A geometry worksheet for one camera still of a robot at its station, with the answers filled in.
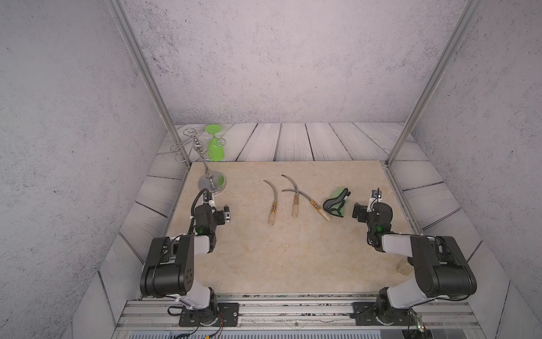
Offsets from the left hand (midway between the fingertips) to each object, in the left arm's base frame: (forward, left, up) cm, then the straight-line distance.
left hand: (218, 205), depth 95 cm
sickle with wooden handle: (+1, -34, -6) cm, 35 cm away
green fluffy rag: (0, -53, -1) cm, 53 cm away
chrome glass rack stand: (+20, +6, -6) cm, 21 cm away
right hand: (-2, -67, +2) cm, 67 cm away
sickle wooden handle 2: (+4, -44, -5) cm, 45 cm away
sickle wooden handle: (+3, -25, -6) cm, 26 cm away
